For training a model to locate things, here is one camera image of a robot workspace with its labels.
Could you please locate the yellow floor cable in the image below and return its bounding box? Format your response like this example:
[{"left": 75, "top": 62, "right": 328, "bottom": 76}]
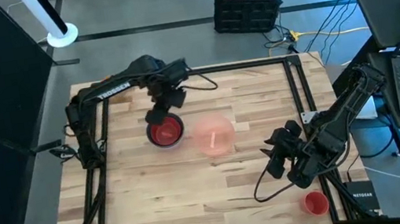
[{"left": 289, "top": 19, "right": 371, "bottom": 43}]

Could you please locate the white tower fan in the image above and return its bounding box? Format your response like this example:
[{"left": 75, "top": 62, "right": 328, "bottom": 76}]
[{"left": 18, "top": 0, "right": 82, "bottom": 53}]

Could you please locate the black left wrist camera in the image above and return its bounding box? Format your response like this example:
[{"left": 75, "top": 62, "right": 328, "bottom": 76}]
[{"left": 167, "top": 60, "right": 192, "bottom": 86}]

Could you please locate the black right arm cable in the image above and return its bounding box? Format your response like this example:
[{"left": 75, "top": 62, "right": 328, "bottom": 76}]
[{"left": 249, "top": 163, "right": 297, "bottom": 204}]

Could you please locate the silver mounting plate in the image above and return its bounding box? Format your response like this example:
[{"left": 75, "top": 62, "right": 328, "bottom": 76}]
[{"left": 300, "top": 110, "right": 320, "bottom": 125}]

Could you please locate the black aluminium table frame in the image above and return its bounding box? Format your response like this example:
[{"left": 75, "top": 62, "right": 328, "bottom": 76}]
[{"left": 33, "top": 45, "right": 376, "bottom": 224}]

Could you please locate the orange plastic cup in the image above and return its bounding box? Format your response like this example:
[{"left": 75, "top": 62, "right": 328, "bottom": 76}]
[{"left": 298, "top": 188, "right": 331, "bottom": 219}]

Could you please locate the translucent white plastic bowl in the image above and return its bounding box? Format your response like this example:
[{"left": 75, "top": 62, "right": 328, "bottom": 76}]
[{"left": 190, "top": 111, "right": 239, "bottom": 160}]

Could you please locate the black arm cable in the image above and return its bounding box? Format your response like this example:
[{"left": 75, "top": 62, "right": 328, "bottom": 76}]
[
  {"left": 249, "top": 163, "right": 297, "bottom": 204},
  {"left": 177, "top": 68, "right": 220, "bottom": 96}
]

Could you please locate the white box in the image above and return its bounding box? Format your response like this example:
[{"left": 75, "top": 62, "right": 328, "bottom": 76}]
[{"left": 352, "top": 95, "right": 380, "bottom": 123}]

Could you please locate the pink plastic bowl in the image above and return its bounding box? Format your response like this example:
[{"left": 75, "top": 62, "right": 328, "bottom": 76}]
[{"left": 148, "top": 113, "right": 185, "bottom": 149}]

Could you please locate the black laptop stand table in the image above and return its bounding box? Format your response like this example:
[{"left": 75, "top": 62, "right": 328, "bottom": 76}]
[{"left": 326, "top": 32, "right": 400, "bottom": 165}]

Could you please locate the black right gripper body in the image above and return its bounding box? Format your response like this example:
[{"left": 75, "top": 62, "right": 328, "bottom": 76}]
[{"left": 279, "top": 134, "right": 312, "bottom": 172}]

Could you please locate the red black power station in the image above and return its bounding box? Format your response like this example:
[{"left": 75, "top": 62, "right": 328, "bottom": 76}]
[{"left": 210, "top": 0, "right": 288, "bottom": 41}]

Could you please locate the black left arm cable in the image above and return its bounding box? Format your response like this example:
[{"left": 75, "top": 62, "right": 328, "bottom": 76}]
[{"left": 177, "top": 68, "right": 220, "bottom": 96}]

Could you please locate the curved black floor cable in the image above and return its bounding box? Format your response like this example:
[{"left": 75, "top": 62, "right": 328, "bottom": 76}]
[{"left": 358, "top": 133, "right": 397, "bottom": 161}]

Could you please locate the dark blue plastic bowl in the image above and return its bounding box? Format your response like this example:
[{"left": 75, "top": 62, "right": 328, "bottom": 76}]
[{"left": 144, "top": 110, "right": 187, "bottom": 152}]

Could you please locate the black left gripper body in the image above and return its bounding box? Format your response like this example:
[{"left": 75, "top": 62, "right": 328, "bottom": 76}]
[{"left": 147, "top": 75, "right": 190, "bottom": 114}]

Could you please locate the black Netgear network switch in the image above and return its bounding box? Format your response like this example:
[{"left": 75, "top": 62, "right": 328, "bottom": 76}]
[{"left": 343, "top": 176, "right": 382, "bottom": 216}]

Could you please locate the black diagonal frame strut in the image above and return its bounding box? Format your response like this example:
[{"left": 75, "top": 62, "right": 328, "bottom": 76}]
[{"left": 0, "top": 95, "right": 64, "bottom": 160}]

